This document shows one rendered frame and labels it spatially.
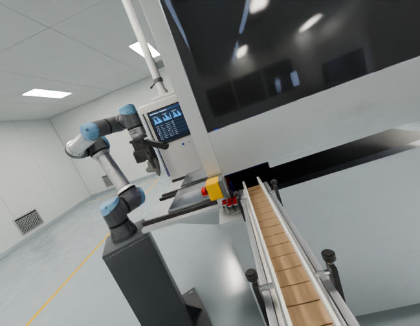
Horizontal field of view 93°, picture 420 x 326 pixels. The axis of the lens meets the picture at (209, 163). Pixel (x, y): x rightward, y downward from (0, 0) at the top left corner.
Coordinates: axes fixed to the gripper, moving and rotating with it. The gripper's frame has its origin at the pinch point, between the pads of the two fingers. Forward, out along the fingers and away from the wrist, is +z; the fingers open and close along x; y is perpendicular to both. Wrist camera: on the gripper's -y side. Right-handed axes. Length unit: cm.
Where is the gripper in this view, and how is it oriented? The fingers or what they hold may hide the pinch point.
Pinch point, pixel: (160, 173)
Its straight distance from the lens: 103.4
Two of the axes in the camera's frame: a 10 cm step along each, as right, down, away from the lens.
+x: -0.3, 2.5, -9.7
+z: 3.4, 9.1, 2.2
